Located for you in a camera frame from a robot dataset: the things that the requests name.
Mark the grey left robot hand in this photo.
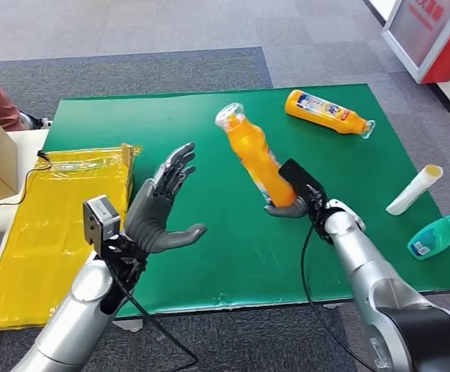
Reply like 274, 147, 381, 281
123, 142, 207, 254

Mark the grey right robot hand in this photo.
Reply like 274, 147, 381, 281
264, 184, 330, 221

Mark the large orange bottle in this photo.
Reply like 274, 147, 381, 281
215, 102, 298, 209

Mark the slim orange bottle clear cap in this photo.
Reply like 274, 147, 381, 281
284, 89, 376, 140

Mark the white tube bottle yellow end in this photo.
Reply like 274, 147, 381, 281
386, 164, 444, 217

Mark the teal plastic bottle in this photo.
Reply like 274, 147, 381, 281
407, 214, 450, 261

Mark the green table mat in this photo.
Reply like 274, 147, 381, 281
42, 83, 450, 319

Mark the yellow plastic bag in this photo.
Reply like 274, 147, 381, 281
0, 143, 142, 332

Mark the small silver black object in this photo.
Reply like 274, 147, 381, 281
19, 112, 52, 130

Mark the red white display stand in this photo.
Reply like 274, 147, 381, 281
381, 0, 450, 86

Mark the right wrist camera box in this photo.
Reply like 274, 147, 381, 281
278, 158, 323, 200

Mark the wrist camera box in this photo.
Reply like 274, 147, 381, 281
278, 158, 323, 200
82, 195, 121, 256

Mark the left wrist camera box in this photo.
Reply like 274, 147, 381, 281
82, 195, 121, 256

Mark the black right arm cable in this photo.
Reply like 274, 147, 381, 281
300, 225, 377, 372

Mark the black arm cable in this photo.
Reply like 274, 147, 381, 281
300, 225, 377, 372
106, 261, 200, 372

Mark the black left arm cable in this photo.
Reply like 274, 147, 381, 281
106, 261, 200, 372

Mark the thin black cable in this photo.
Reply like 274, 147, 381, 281
0, 150, 52, 212

